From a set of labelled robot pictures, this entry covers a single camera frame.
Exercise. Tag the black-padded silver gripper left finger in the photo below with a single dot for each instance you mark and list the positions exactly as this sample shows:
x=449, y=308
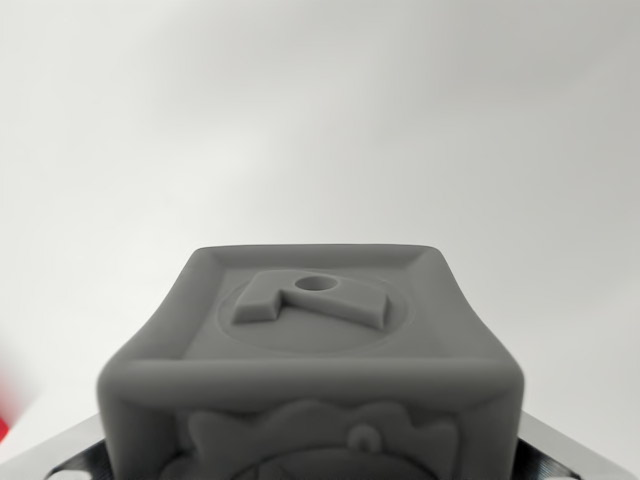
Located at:
x=80, y=457

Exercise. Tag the black-padded silver gripper right finger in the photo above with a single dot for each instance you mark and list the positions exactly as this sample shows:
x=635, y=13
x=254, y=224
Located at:
x=542, y=457

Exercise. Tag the grey embossed rubber cube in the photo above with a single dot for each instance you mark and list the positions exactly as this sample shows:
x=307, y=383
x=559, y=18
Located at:
x=310, y=380

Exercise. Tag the red rubber cube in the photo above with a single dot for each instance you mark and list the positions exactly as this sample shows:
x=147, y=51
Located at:
x=4, y=420

